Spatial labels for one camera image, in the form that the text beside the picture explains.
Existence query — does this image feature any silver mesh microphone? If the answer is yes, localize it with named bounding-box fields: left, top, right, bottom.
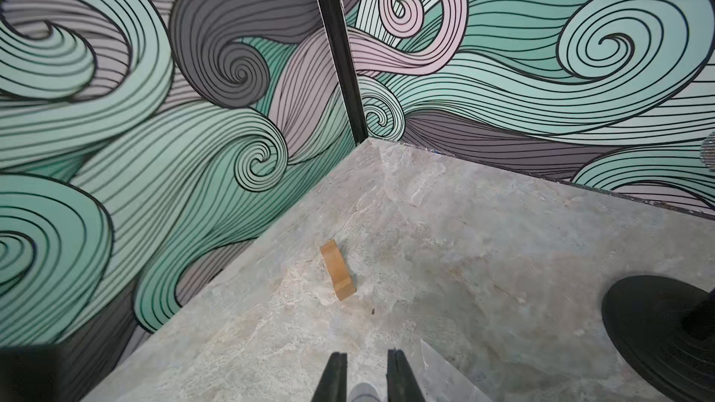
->
left=699, top=132, right=715, bottom=172

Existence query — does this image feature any tan wooden block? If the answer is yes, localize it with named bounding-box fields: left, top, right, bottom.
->
left=320, top=239, right=357, bottom=302

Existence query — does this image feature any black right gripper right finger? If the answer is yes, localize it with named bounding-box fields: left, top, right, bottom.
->
left=387, top=349, right=426, bottom=402

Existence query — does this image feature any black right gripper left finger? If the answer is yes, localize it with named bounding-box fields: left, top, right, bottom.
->
left=311, top=352, right=347, bottom=402

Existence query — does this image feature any clear acrylic lipstick organizer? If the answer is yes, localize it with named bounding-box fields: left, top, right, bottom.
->
left=417, top=340, right=492, bottom=402

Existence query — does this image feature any black corner frame post left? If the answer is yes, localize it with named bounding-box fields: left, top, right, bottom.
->
left=318, top=0, right=369, bottom=145

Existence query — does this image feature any black microphone stand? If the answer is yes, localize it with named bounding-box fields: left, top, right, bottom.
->
left=601, top=275, right=714, bottom=401

